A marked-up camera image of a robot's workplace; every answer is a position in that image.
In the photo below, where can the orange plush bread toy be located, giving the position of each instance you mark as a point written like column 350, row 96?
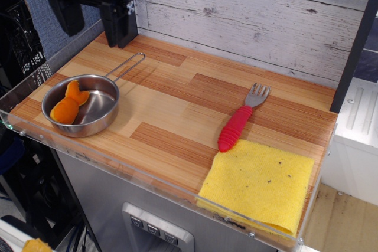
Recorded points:
column 67, row 109

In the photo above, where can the stainless steel pan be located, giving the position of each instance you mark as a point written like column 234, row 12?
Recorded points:
column 85, row 105

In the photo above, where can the clear acrylic table guard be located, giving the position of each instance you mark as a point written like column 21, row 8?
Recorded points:
column 156, row 154

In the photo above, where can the silver dispenser panel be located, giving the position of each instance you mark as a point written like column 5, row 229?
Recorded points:
column 149, row 232

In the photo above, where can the orange object bottom left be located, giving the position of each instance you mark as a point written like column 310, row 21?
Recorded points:
column 36, row 245

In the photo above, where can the yellow cloth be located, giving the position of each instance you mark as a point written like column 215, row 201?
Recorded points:
column 258, row 185

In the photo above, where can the white ridged appliance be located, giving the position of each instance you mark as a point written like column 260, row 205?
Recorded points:
column 350, row 165

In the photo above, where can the red handled metal fork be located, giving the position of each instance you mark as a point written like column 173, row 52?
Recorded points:
column 232, row 131

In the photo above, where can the dark vertical post right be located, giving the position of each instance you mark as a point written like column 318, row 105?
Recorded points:
column 354, row 55

